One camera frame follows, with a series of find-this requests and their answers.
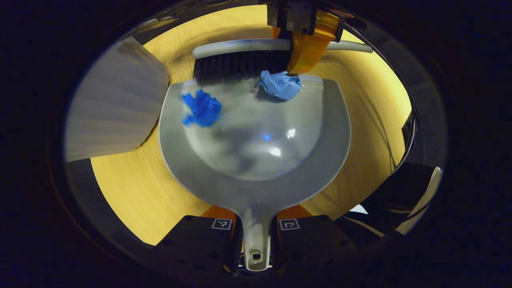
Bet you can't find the grey plastic dustpan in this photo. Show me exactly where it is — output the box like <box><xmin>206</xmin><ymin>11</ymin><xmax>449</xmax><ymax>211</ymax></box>
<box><xmin>158</xmin><ymin>74</ymin><xmax>352</xmax><ymax>273</ymax></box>

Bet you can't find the light blue paper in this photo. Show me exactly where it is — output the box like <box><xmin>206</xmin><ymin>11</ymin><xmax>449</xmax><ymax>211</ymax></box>
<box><xmin>256</xmin><ymin>70</ymin><xmax>302</xmax><ymax>101</ymax></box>

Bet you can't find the dark blue paper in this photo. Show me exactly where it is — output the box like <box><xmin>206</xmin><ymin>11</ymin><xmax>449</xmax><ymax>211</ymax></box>
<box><xmin>182</xmin><ymin>90</ymin><xmax>223</xmax><ymax>128</ymax></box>

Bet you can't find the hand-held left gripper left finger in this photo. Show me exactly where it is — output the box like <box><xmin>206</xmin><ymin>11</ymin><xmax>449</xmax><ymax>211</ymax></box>
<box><xmin>154</xmin><ymin>206</ymin><xmax>243</xmax><ymax>273</ymax></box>

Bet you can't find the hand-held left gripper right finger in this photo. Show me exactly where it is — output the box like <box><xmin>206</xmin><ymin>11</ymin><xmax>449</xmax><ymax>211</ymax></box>
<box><xmin>276</xmin><ymin>204</ymin><xmax>358</xmax><ymax>273</ymax></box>

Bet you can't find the small grey broom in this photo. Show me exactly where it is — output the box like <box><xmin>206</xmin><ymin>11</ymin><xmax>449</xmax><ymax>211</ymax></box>
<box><xmin>192</xmin><ymin>38</ymin><xmax>374</xmax><ymax>86</ymax></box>

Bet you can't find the wooden desktop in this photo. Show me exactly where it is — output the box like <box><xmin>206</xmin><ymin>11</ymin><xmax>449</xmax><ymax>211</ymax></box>
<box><xmin>90</xmin><ymin>5</ymin><xmax>413</xmax><ymax>246</ymax></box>

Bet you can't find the grey ribbed garbage bin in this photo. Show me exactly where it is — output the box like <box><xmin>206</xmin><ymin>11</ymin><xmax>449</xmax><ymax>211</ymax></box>
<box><xmin>64</xmin><ymin>36</ymin><xmax>171</xmax><ymax>163</ymax></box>

